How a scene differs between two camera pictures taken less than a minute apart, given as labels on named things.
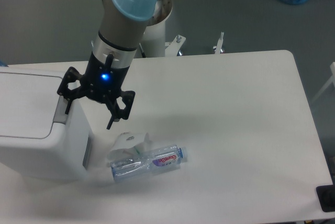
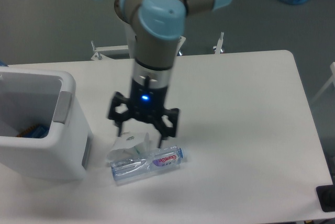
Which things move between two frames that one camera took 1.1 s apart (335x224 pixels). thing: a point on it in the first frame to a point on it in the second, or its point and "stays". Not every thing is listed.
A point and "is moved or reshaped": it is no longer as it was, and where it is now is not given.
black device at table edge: [326, 195] stays
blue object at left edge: [3, 64] stays
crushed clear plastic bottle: [157, 158] stays
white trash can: [38, 138] is moved or reshaped
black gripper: [103, 78] to [146, 103]
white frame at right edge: [332, 80] stays
